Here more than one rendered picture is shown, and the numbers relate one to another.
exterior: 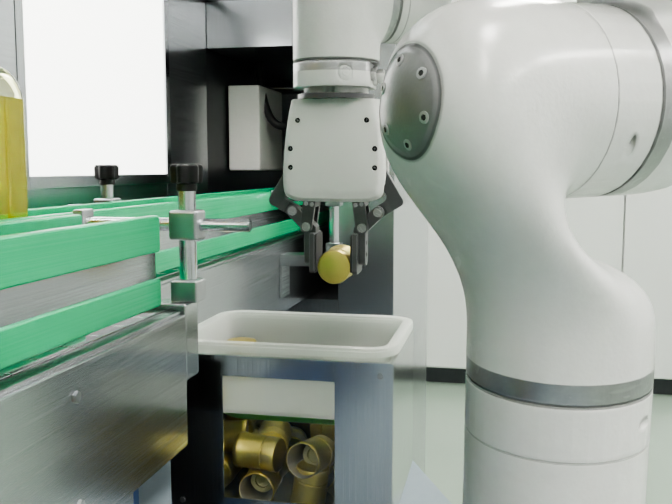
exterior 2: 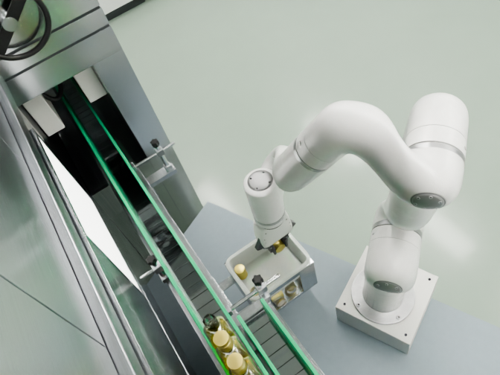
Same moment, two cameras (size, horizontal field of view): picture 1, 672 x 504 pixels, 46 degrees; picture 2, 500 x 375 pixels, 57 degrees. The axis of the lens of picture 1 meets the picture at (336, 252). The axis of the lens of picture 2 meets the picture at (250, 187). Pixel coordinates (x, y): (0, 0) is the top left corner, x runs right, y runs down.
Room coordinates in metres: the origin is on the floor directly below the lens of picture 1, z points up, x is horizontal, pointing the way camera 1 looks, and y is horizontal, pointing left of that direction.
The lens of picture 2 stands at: (0.22, 0.36, 2.26)
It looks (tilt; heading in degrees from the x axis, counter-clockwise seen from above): 52 degrees down; 330
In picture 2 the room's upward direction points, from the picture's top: 19 degrees counter-clockwise
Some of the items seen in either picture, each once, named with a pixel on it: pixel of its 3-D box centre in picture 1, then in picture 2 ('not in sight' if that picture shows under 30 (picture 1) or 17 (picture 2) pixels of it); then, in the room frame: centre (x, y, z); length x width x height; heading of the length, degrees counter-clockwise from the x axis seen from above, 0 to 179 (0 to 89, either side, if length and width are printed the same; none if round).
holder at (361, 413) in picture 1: (275, 409); (265, 278); (0.83, 0.06, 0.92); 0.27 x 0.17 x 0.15; 78
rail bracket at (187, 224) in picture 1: (162, 232); (254, 294); (0.73, 0.16, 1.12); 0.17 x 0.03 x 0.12; 78
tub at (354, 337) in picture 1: (299, 367); (269, 266); (0.82, 0.04, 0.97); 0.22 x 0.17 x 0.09; 78
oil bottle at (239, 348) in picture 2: not in sight; (239, 361); (0.62, 0.31, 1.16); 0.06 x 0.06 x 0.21; 78
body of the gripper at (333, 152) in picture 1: (336, 143); (272, 225); (0.79, 0.00, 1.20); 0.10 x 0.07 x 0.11; 79
